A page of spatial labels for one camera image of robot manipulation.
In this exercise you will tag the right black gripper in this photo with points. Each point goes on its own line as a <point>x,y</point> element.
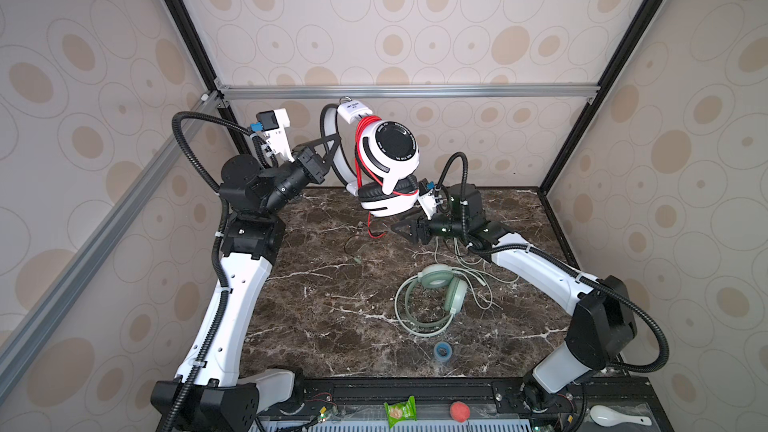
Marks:
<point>416,224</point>

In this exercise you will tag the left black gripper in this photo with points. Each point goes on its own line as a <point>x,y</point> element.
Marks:
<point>310,163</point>

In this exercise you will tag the black white headphones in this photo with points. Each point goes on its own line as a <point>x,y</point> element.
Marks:
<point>379,170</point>

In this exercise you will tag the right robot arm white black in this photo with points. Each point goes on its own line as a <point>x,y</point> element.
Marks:
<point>603,317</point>

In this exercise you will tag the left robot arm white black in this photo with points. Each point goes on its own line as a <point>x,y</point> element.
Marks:
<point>207,393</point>

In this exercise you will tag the mint green headphones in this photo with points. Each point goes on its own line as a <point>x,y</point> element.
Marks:
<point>426,304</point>

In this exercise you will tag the blue tape roll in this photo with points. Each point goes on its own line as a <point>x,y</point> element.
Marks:
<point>442,352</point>

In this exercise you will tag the green snack packet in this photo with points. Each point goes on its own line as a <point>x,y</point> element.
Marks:
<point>401,411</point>

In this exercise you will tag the red ball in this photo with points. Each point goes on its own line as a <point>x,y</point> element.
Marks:
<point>459,412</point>

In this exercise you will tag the white ceramic spoon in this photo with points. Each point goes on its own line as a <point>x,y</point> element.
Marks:
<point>607,417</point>

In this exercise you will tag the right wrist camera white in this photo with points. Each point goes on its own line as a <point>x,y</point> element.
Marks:
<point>431,198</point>

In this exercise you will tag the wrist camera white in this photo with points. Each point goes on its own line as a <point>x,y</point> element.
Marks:
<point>269,135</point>
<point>431,198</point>

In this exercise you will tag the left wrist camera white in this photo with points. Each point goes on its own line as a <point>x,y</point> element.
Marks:
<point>269,135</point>

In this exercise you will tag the horizontal aluminium frame bar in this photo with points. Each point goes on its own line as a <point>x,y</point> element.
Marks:
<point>422,91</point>

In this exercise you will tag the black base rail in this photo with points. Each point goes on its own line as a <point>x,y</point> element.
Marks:
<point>357,404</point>

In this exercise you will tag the diagonal aluminium frame bar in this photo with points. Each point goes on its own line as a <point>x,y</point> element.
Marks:
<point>59,221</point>

